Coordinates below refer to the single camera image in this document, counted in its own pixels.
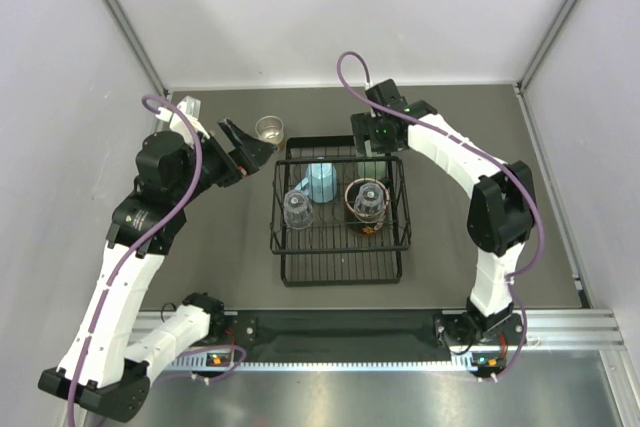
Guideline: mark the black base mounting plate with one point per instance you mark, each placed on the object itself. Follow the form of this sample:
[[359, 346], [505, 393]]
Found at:
[[338, 335]]

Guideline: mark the light blue ceramic mug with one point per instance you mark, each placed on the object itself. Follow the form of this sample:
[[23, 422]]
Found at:
[[319, 182]]

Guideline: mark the black wire dish rack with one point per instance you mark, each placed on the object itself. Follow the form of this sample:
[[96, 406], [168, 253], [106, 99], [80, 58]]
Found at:
[[328, 253]]

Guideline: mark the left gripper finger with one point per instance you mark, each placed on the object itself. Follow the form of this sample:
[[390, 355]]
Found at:
[[251, 157], [242, 141]]

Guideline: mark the red and black skull mug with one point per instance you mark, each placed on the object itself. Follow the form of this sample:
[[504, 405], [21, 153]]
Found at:
[[351, 221]]

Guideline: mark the small clear glass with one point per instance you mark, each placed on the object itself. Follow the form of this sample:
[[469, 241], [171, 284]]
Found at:
[[298, 210], [370, 203]]

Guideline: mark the small steel cup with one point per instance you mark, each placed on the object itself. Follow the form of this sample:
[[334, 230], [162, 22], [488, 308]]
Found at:
[[270, 129]]

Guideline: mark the slotted aluminium cable duct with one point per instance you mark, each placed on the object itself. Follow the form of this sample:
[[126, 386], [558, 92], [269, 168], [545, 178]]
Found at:
[[206, 362]]

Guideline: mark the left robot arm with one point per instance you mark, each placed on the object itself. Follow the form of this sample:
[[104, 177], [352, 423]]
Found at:
[[104, 372]]

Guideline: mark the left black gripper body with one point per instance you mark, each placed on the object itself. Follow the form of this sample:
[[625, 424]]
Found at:
[[218, 167]]

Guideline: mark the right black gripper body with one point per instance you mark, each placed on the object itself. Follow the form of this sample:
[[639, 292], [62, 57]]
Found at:
[[368, 123]]

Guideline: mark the mint green plastic cup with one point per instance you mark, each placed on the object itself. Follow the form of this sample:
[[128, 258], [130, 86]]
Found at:
[[370, 165]]

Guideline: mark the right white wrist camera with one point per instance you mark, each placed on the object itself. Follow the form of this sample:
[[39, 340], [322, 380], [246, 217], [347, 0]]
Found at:
[[386, 94]]

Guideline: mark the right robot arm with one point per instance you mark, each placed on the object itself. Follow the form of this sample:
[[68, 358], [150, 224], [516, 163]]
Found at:
[[502, 211]]

